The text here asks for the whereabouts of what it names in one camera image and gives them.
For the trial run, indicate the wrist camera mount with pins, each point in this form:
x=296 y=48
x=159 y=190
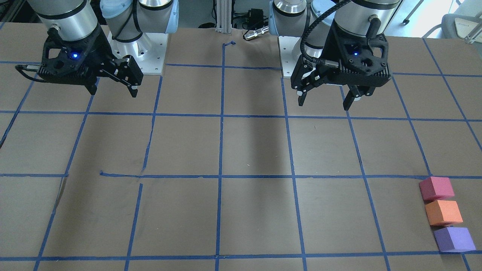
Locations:
x=362 y=61
x=60 y=62

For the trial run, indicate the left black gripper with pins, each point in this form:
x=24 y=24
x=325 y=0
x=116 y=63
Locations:
x=332 y=46

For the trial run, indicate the orange foam block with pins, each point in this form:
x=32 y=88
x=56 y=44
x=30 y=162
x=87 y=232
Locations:
x=443 y=213

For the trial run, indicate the red foam block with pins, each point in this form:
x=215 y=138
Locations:
x=433 y=188

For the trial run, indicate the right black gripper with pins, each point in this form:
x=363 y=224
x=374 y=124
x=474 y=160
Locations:
x=102 y=51

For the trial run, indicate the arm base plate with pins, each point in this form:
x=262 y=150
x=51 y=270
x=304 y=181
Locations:
x=149 y=51
x=289 y=51

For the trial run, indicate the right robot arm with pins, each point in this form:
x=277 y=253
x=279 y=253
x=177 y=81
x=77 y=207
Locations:
x=127 y=19

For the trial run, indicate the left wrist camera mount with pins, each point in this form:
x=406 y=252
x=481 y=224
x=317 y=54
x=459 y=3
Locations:
x=362 y=61

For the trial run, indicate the silver metal connector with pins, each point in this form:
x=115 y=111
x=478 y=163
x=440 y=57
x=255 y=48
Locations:
x=252 y=34

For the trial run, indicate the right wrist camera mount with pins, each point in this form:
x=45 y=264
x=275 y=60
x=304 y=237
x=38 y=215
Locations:
x=60 y=62

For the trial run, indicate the grey chair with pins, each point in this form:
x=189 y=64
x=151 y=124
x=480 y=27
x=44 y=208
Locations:
x=464 y=22

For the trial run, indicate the purple foam block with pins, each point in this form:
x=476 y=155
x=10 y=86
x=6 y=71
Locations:
x=454 y=240

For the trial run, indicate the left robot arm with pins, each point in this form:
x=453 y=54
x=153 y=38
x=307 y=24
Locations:
x=305 y=19

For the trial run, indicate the aluminium frame post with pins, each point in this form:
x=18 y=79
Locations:
x=224 y=14

